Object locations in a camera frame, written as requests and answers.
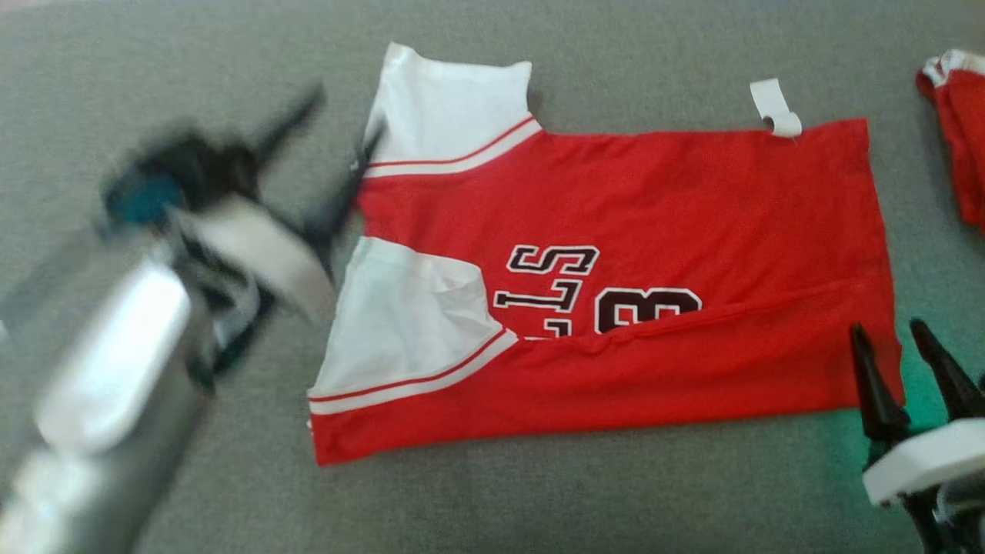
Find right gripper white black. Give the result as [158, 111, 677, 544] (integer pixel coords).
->
[848, 319, 985, 554]

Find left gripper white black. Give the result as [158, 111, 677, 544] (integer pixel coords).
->
[119, 85, 386, 372]

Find red shorts with white waistband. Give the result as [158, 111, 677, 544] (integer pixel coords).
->
[915, 49, 985, 233]

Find red and white basketball jersey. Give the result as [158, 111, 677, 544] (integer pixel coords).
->
[306, 42, 906, 468]

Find grey fabric sofa seat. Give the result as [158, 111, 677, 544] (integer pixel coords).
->
[0, 0, 985, 554]

